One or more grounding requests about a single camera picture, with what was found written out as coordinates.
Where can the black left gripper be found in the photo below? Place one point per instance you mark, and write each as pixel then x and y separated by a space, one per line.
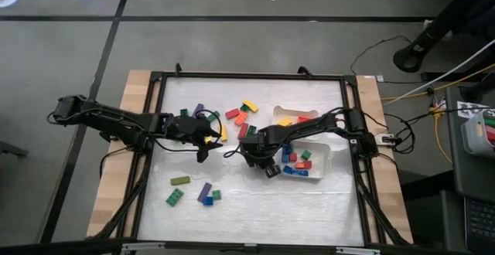
pixel 187 127

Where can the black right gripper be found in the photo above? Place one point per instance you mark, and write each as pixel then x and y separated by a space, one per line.
pixel 259 147

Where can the yellow small block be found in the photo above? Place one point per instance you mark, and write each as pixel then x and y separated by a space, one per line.
pixel 208 139

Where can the yellow long block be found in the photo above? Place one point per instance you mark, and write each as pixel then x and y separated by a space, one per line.
pixel 250 105
pixel 223 132
pixel 285 122

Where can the green long block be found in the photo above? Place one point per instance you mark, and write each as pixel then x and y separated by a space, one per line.
pixel 213 116

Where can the orange eight-stud toy brick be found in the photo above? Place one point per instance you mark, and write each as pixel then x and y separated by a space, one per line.
pixel 240 118

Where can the red wooden cube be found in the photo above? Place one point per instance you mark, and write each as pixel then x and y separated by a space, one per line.
pixel 293 157
pixel 307 164

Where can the orange six-stud toy brick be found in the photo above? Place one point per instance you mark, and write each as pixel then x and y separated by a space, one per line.
pixel 300 165

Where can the green wooden cube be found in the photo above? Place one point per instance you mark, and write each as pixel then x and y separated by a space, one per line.
pixel 306 154

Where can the red six-stud toy brick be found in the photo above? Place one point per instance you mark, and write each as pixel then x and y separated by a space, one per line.
pixel 304 119

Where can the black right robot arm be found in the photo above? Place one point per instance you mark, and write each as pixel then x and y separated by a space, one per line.
pixel 328 125

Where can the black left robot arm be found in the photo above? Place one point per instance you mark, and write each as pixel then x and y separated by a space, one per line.
pixel 116 120

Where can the green hollow toy brick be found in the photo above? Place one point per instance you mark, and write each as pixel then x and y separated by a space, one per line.
pixel 251 130

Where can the crimson flat block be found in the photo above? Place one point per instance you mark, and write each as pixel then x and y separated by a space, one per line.
pixel 243 130

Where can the purple long flat block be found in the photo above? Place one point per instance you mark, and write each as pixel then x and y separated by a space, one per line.
pixel 204 192
pixel 198 109

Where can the green hollow square brick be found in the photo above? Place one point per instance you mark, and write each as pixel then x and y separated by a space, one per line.
pixel 244 108

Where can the red flat block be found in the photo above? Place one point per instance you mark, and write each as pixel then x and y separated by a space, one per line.
pixel 232 113

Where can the olive flat block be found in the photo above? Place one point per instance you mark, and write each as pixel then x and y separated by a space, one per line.
pixel 180 180

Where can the dark green small brick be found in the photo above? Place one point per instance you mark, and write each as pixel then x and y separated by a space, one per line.
pixel 184 112

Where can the green small toy brick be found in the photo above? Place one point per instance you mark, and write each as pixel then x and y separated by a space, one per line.
pixel 216 194

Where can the green eight-stud toy brick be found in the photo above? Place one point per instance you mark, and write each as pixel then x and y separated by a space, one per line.
pixel 175 197

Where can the white table cover sheet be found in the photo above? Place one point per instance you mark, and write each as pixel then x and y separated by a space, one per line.
pixel 251 220

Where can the black table clamp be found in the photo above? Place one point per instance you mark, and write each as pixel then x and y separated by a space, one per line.
pixel 304 70
pixel 178 69

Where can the small grey box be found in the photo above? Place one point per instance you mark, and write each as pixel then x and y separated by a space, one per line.
pixel 380 78

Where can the black floor object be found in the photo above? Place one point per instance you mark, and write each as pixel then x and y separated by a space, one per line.
pixel 13 149

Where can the printed white paper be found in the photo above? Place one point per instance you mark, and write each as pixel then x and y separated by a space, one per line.
pixel 470 109

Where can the dark grey desk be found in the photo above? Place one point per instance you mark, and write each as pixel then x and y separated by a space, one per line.
pixel 472 177

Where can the grey marker container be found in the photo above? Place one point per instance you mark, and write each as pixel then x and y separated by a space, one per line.
pixel 479 135

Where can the black stand base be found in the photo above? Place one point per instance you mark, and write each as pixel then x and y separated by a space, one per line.
pixel 444 19

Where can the black keyboard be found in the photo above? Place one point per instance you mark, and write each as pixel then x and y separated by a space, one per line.
pixel 481 224

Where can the white frame bracket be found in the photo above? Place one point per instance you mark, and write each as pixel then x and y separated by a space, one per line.
pixel 143 246
pixel 357 250

